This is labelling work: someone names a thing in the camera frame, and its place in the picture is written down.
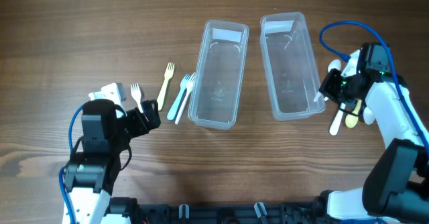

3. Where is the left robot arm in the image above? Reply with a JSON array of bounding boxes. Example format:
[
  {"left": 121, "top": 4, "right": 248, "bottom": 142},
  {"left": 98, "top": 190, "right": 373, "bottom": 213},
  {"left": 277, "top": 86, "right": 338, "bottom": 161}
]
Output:
[{"left": 59, "top": 99, "right": 160, "bottom": 223}]

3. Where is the yellow plastic spoon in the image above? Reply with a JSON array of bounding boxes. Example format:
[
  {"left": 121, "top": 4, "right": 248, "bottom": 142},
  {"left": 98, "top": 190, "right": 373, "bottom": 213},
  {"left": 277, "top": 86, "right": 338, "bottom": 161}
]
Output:
[{"left": 345, "top": 99, "right": 362, "bottom": 128}]

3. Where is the white spoon bowl down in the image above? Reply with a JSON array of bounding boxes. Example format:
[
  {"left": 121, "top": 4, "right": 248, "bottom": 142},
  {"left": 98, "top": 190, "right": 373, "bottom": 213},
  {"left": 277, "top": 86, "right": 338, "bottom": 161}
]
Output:
[{"left": 363, "top": 107, "right": 375, "bottom": 125}]

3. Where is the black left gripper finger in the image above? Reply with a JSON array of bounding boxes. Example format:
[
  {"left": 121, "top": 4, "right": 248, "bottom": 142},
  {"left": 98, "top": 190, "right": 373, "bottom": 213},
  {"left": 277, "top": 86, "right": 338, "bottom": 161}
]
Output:
[
  {"left": 140, "top": 100, "right": 154, "bottom": 120},
  {"left": 147, "top": 100, "right": 161, "bottom": 130}
]

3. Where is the small white plastic fork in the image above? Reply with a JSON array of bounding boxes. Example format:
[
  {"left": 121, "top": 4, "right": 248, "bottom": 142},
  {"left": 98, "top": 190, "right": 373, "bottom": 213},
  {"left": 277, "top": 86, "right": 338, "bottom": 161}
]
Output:
[{"left": 131, "top": 83, "right": 143, "bottom": 113}]

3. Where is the light blue plastic fork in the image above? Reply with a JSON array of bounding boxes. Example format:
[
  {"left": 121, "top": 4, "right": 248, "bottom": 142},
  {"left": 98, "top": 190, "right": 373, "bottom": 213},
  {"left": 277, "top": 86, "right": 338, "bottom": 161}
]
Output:
[{"left": 167, "top": 74, "right": 190, "bottom": 121}]

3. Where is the white long plastic fork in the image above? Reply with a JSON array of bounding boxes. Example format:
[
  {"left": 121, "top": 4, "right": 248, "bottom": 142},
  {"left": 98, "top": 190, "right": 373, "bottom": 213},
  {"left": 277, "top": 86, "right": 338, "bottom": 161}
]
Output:
[{"left": 175, "top": 73, "right": 195, "bottom": 125}]

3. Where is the blue right cable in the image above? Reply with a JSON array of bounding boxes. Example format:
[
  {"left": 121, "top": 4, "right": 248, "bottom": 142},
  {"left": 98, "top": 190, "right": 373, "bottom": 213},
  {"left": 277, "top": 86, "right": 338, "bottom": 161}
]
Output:
[{"left": 318, "top": 20, "right": 429, "bottom": 151}]

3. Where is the blue left cable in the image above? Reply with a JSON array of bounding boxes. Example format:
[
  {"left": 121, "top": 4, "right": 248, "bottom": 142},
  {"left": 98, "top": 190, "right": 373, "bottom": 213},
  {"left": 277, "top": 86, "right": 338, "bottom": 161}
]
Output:
[{"left": 58, "top": 105, "right": 85, "bottom": 224}]

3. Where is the blue cable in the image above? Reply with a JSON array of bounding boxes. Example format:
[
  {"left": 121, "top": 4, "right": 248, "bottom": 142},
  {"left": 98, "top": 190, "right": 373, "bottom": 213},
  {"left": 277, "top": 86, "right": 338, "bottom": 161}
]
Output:
[
  {"left": 58, "top": 105, "right": 85, "bottom": 224},
  {"left": 318, "top": 20, "right": 429, "bottom": 151}
]

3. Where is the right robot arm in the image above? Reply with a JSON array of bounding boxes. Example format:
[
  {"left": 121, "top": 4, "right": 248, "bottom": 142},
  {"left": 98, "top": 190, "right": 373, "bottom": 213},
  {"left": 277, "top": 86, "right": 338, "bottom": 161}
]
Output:
[{"left": 316, "top": 43, "right": 428, "bottom": 223}]

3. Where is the white spoon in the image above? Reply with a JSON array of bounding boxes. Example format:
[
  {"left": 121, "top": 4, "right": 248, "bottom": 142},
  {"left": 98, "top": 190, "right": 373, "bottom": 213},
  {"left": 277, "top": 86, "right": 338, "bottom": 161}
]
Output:
[
  {"left": 313, "top": 59, "right": 342, "bottom": 102},
  {"left": 329, "top": 103, "right": 346, "bottom": 135}
]

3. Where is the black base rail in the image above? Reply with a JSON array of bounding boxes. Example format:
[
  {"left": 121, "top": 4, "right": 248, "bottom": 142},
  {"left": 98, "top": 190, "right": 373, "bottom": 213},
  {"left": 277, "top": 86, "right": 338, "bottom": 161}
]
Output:
[{"left": 105, "top": 200, "right": 328, "bottom": 224}]

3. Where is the clear plastic container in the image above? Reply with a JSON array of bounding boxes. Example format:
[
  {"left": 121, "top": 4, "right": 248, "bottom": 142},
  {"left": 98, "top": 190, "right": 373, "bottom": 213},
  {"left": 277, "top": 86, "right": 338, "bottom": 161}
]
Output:
[
  {"left": 188, "top": 20, "right": 249, "bottom": 130},
  {"left": 259, "top": 12, "right": 326, "bottom": 121}
]

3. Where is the cream yellow plastic fork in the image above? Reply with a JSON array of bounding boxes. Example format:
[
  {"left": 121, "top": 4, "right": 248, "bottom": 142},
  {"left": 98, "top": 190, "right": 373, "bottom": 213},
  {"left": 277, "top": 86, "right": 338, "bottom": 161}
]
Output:
[{"left": 157, "top": 62, "right": 175, "bottom": 111}]

